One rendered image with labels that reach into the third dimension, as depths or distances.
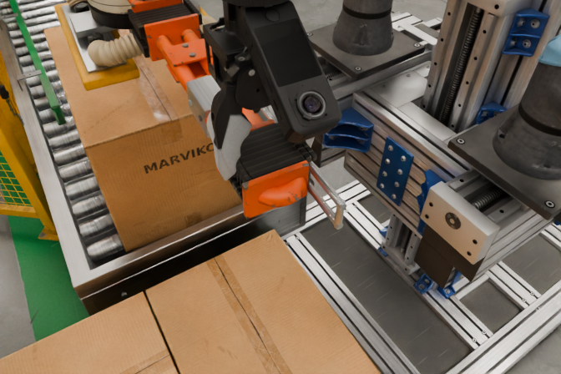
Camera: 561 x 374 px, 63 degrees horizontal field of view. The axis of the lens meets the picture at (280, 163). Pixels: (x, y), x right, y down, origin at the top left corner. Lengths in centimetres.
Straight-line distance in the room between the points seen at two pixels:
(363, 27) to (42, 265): 161
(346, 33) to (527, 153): 50
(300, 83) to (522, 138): 60
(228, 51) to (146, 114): 74
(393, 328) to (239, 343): 61
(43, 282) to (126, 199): 96
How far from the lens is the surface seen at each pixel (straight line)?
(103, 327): 128
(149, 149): 114
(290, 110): 36
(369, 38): 115
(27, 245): 227
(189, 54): 67
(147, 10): 80
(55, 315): 202
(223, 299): 125
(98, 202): 154
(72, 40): 103
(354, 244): 177
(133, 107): 118
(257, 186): 46
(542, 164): 93
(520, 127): 92
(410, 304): 168
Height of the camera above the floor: 163
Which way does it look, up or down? 44 degrees down
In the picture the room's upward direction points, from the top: straight up
